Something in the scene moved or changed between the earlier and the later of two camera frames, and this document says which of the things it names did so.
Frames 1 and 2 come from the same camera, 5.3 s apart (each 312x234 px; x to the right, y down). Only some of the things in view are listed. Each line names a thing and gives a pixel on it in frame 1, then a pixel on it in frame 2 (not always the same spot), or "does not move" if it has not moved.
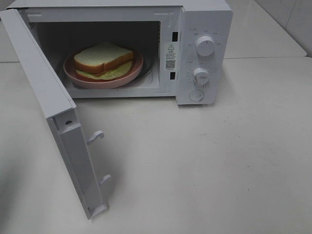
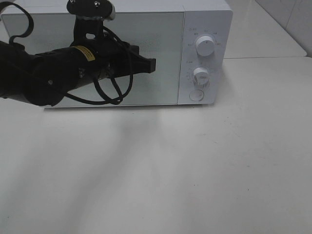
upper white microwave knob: [205, 46] does not move
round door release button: [196, 95] does not move
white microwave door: [52, 96] -> [158, 34]
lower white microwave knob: [201, 77] does not move
